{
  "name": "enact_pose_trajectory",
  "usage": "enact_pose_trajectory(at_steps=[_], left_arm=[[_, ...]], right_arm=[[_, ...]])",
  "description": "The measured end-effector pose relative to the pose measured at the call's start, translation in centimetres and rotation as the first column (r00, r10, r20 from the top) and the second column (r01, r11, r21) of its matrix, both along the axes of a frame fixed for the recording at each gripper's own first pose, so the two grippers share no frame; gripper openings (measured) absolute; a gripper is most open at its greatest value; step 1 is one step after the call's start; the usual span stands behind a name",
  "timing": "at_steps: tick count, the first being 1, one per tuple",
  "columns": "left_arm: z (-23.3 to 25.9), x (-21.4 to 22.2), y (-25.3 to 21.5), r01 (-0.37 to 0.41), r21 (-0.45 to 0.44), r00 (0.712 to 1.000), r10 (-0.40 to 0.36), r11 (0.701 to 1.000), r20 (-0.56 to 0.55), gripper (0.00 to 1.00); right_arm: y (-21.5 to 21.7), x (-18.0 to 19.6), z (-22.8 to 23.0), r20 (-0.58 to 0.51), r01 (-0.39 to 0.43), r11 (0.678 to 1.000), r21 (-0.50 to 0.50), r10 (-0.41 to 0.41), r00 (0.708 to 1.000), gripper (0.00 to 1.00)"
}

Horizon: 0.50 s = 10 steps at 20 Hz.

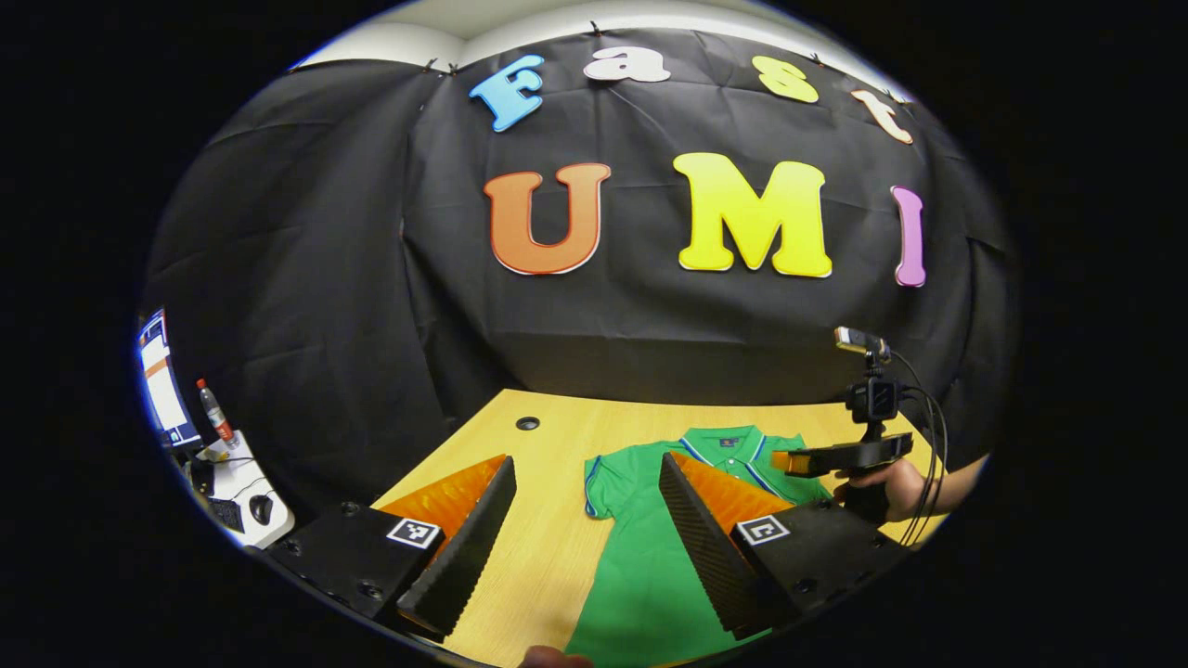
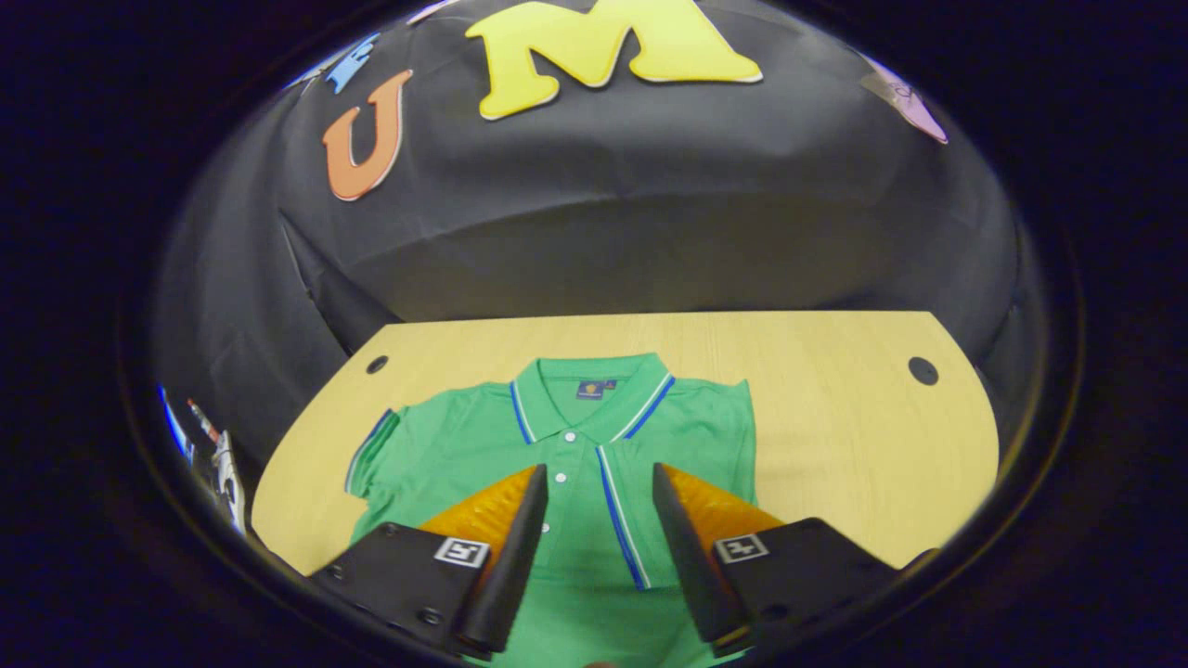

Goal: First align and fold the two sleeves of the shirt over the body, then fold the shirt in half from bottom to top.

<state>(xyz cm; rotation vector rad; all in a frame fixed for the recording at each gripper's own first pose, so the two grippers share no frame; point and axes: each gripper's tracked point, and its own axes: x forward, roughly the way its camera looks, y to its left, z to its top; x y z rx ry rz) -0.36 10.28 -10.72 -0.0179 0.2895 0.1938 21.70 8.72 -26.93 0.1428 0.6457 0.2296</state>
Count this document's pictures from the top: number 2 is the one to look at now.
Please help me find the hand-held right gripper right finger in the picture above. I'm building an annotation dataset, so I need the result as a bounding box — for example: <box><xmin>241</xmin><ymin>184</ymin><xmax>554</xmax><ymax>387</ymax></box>
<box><xmin>652</xmin><ymin>462</ymin><xmax>901</xmax><ymax>660</ymax></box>

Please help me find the black backdrop cloth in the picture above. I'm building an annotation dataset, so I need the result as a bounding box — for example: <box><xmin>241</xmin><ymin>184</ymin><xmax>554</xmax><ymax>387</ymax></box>
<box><xmin>153</xmin><ymin>0</ymin><xmax>1050</xmax><ymax>520</ymax></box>

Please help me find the green polo T-shirt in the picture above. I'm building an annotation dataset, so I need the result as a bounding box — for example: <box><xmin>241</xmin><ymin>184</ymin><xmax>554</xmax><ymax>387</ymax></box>
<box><xmin>345</xmin><ymin>352</ymin><xmax>757</xmax><ymax>668</ymax></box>

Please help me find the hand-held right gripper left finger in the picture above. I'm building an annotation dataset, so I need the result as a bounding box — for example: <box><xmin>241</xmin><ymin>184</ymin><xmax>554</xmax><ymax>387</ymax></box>
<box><xmin>309</xmin><ymin>464</ymin><xmax>549</xmax><ymax>662</ymax></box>

